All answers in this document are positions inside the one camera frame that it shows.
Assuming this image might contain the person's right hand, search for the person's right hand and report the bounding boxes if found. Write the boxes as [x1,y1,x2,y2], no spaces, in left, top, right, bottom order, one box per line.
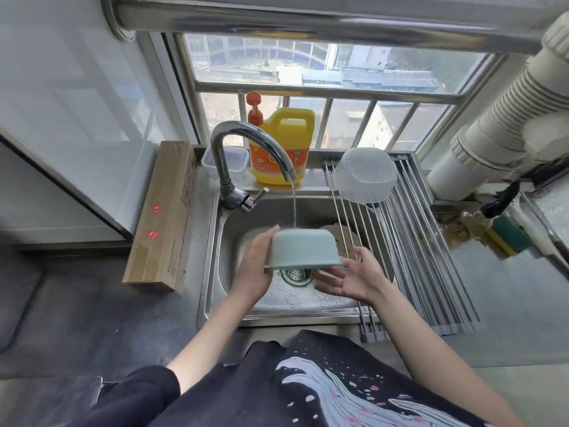
[313,246,393,304]

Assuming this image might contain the person's left hand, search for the person's left hand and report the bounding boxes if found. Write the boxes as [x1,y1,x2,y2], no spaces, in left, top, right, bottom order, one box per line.
[230,225,281,307]

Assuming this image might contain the light blue plastic bowl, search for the light blue plastic bowl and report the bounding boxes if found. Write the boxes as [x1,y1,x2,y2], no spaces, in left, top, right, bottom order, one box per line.
[264,229,343,270]

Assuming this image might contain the person's right forearm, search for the person's right forearm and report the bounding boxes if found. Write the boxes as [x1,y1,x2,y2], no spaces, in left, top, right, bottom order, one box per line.
[362,280,530,427]

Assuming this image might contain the person's left forearm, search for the person's left forearm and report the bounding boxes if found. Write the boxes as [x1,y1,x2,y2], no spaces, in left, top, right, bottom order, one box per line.
[167,289,265,394]

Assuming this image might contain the stainless steel sink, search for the stainless steel sink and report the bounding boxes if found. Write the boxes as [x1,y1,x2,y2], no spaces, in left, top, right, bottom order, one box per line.
[198,187,397,329]

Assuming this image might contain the metal sink drain strainer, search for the metal sink drain strainer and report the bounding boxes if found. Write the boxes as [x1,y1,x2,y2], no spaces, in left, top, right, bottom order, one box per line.
[281,268,314,288]

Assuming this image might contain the round brown wooden board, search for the round brown wooden board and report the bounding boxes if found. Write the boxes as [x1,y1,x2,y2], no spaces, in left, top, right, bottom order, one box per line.
[319,224,363,263]

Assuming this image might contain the roll-up metal drying rack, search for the roll-up metal drying rack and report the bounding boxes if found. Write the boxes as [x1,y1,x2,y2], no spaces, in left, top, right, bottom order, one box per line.
[322,154,482,344]

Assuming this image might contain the chrome kitchen faucet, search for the chrome kitchen faucet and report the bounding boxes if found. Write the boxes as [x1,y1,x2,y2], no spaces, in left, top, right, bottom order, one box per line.
[210,121,298,214]

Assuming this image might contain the translucent white plastic bowl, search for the translucent white plastic bowl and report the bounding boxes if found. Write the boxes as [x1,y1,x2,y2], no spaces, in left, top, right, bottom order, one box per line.
[333,148,398,204]

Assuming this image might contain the clear plastic food container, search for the clear plastic food container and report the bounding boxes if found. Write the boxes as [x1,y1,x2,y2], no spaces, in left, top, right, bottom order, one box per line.
[201,146,250,183]

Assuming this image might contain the yellow detergent bottle orange pump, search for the yellow detergent bottle orange pump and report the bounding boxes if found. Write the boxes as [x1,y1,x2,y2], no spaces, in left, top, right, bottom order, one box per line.
[246,92,316,186]

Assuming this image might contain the long brown cardboard box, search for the long brown cardboard box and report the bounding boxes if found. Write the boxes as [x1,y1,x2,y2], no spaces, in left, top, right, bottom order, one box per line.
[122,141,197,293]

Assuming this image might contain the black shirt with wave print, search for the black shirt with wave print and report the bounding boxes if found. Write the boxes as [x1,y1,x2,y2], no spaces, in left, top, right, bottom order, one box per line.
[67,330,495,427]

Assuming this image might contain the black brush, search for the black brush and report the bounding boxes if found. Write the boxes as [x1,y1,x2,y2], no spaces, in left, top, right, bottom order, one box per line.
[480,180,521,219]

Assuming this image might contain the yellow green sponge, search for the yellow green sponge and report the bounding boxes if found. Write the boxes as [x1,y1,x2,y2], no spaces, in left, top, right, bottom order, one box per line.
[485,215,534,256]

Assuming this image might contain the metal window guard bars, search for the metal window guard bars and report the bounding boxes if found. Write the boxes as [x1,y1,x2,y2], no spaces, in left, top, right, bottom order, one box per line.
[195,82,464,151]

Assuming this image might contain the white plastic drain pipe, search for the white plastic drain pipe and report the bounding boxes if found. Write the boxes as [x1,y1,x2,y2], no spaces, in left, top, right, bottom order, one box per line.
[426,112,539,201]

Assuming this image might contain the glass cooktop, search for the glass cooktop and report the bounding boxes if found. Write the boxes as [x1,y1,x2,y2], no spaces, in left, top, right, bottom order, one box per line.
[518,173,569,268]

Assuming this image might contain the white cabinet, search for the white cabinet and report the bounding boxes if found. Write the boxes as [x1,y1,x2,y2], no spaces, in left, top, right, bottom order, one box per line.
[0,126,135,255]

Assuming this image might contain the shiny metal pipe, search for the shiny metal pipe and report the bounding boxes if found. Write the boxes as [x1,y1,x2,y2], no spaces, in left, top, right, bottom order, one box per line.
[101,0,569,55]

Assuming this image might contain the aluminium window frame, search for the aluminium window frame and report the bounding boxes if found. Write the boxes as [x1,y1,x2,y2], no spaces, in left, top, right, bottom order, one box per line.
[147,33,509,157]

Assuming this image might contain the white corrugated hose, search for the white corrugated hose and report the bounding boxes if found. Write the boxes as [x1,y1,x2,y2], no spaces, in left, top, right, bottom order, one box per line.
[498,13,569,147]

